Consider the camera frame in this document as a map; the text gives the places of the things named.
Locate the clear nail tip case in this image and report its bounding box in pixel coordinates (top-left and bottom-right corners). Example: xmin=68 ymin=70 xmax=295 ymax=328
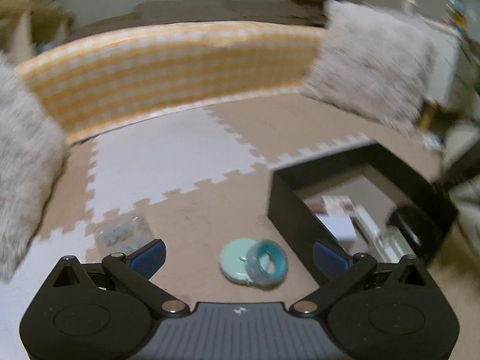
xmin=94 ymin=214 xmax=155 ymax=256

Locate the white charger adapter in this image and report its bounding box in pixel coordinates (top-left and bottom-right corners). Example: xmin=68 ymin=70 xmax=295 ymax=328
xmin=316 ymin=214 xmax=357 ymax=245

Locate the gel polish box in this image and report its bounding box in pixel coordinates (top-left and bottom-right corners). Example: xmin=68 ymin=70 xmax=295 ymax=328
xmin=306 ymin=195 xmax=356 ymax=216

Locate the teal tape roll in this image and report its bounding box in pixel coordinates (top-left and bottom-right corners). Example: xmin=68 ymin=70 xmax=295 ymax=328
xmin=245 ymin=240 xmax=289 ymax=289

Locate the black cardboard box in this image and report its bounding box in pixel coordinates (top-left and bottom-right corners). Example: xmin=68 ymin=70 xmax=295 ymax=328
xmin=268 ymin=141 xmax=457 ymax=285

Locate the white plastic bottle tool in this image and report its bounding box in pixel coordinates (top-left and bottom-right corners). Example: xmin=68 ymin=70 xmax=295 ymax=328
xmin=355 ymin=205 xmax=415 ymax=263

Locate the black oval object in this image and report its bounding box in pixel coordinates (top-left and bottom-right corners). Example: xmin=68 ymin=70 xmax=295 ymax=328
xmin=386 ymin=205 xmax=429 ymax=249

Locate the mint round compact case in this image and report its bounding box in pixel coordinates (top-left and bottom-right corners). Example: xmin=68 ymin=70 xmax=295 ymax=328
xmin=219 ymin=238 xmax=257 ymax=285

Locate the left fluffy white pillow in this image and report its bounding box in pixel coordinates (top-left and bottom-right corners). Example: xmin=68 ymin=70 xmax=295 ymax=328
xmin=1 ymin=54 xmax=68 ymax=283

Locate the fluffy white pillow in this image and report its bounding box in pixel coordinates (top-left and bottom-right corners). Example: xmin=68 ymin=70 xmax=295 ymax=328
xmin=302 ymin=0 xmax=436 ymax=135
xmin=1 ymin=54 xmax=68 ymax=283

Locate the yellow gingham cushion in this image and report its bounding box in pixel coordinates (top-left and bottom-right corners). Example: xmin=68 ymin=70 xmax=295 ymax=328
xmin=16 ymin=21 xmax=325 ymax=143

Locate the right fluffy white pillow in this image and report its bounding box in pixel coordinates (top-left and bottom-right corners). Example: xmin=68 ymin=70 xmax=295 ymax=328
xmin=302 ymin=0 xmax=436 ymax=135

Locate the white cabinet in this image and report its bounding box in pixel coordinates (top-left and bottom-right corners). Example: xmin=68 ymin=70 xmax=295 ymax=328
xmin=421 ymin=16 xmax=477 ymax=116

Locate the beige sofa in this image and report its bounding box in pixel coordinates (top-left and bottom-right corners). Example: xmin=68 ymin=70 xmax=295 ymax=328
xmin=70 ymin=0 xmax=314 ymax=40

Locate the wooden shelf unit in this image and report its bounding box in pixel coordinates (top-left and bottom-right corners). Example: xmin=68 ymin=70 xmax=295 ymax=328
xmin=1 ymin=0 xmax=74 ymax=65

